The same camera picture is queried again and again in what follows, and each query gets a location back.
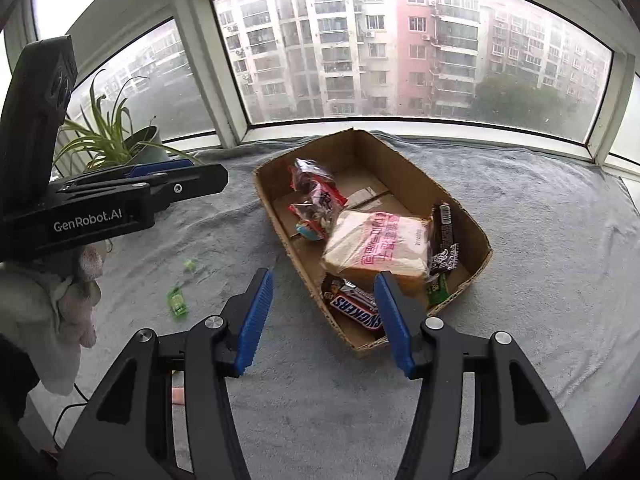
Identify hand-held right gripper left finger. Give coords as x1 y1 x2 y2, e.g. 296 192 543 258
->
57 267 275 480

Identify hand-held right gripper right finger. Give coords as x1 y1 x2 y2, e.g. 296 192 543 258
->
374 271 587 480

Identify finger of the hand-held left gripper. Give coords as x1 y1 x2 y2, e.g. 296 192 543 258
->
62 158 197 186
55 162 229 212

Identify black yellow snack packet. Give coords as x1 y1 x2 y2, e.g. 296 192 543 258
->
429 201 461 275

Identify cardboard box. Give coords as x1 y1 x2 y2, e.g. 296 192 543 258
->
252 128 493 359

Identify person's left hand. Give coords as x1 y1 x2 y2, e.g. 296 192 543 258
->
0 245 103 396

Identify potted spider plant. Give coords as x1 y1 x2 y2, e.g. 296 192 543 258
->
52 69 203 173

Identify wrapped sliced bread packet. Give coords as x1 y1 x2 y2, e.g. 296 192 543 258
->
321 210 433 293

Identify green wrapped candy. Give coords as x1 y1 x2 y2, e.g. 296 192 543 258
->
167 286 188 318

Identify apartment buildings outside window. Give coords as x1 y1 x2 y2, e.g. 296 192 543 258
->
215 0 613 121

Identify white window frame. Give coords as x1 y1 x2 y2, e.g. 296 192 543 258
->
30 0 640 181

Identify black cable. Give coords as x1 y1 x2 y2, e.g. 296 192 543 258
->
52 382 93 453

